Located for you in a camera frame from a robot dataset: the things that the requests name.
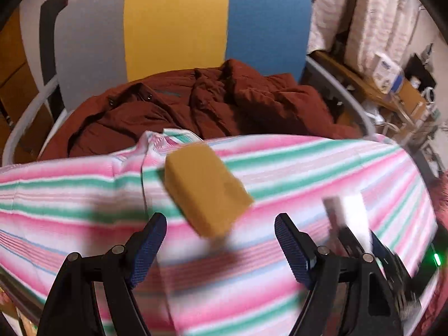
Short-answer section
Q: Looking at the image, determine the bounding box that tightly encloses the dark yellow sponge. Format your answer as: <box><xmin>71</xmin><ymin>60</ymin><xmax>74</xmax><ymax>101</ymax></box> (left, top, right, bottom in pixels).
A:
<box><xmin>164</xmin><ymin>145</ymin><xmax>255</xmax><ymax>239</ymax></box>

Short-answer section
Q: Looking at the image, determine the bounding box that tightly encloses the wooden cabinet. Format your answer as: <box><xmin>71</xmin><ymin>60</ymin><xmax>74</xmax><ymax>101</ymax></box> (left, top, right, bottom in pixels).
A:
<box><xmin>0</xmin><ymin>9</ymin><xmax>57</xmax><ymax>165</ymax></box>

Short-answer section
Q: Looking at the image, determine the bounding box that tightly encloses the striped tablecloth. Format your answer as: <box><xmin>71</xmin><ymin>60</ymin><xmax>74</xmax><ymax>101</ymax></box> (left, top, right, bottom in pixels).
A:
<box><xmin>0</xmin><ymin>129</ymin><xmax>440</xmax><ymax>336</ymax></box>

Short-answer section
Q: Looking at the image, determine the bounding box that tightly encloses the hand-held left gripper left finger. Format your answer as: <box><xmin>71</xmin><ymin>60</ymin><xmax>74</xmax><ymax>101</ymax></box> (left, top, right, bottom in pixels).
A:
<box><xmin>37</xmin><ymin>213</ymin><xmax>168</xmax><ymax>336</ymax></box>

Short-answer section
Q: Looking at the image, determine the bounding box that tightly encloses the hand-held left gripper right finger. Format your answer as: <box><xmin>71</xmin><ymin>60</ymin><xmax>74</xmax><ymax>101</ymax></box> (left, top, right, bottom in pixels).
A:
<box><xmin>275</xmin><ymin>213</ymin><xmax>403</xmax><ymax>336</ymax></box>

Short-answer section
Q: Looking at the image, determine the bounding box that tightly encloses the small white carton box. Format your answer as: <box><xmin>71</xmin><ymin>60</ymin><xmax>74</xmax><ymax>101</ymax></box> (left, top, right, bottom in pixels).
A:
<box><xmin>321</xmin><ymin>193</ymin><xmax>372</xmax><ymax>253</ymax></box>

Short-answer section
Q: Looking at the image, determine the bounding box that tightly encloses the patterned curtain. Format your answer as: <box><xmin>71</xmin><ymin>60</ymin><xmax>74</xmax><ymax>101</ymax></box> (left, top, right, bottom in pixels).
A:
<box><xmin>266</xmin><ymin>0</ymin><xmax>438</xmax><ymax>74</ymax></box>

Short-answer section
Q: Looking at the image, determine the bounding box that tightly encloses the black rolled mat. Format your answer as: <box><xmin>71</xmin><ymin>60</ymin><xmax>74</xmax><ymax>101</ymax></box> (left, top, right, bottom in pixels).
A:
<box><xmin>38</xmin><ymin>0</ymin><xmax>68</xmax><ymax>86</ymax></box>

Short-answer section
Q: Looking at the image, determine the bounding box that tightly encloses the red cloth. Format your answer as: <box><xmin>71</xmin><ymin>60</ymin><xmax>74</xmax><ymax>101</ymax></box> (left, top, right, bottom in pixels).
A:
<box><xmin>429</xmin><ymin>171</ymin><xmax>448</xmax><ymax>225</ymax></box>

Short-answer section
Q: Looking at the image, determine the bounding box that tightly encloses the cardboard box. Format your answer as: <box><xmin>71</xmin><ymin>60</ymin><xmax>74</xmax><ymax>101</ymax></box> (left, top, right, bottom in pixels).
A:
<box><xmin>392</xmin><ymin>77</ymin><xmax>429</xmax><ymax>113</ymax></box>

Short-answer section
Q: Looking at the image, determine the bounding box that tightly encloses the blue white box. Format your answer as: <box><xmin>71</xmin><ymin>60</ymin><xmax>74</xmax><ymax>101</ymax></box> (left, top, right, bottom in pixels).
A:
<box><xmin>372</xmin><ymin>52</ymin><xmax>403</xmax><ymax>93</ymax></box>

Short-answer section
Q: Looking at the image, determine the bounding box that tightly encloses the grey yellow blue chair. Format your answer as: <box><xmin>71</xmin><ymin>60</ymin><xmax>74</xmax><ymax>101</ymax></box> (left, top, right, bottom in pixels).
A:
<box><xmin>2</xmin><ymin>0</ymin><xmax>377</xmax><ymax>165</ymax></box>

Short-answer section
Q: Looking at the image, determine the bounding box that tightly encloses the red-brown jacket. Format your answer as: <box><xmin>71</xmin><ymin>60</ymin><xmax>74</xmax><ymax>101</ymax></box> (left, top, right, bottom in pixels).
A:
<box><xmin>38</xmin><ymin>59</ymin><xmax>363</xmax><ymax>160</ymax></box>

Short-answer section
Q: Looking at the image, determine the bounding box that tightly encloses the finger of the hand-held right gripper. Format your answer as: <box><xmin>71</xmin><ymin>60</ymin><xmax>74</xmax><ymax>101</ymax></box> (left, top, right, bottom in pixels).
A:
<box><xmin>331</xmin><ymin>225</ymin><xmax>366</xmax><ymax>258</ymax></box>
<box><xmin>369</xmin><ymin>231</ymin><xmax>414</xmax><ymax>288</ymax></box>

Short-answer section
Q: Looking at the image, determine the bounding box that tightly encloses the wooden side shelf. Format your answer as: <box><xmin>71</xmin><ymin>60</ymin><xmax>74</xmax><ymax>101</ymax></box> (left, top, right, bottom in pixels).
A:
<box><xmin>310</xmin><ymin>51</ymin><xmax>438</xmax><ymax>141</ymax></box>

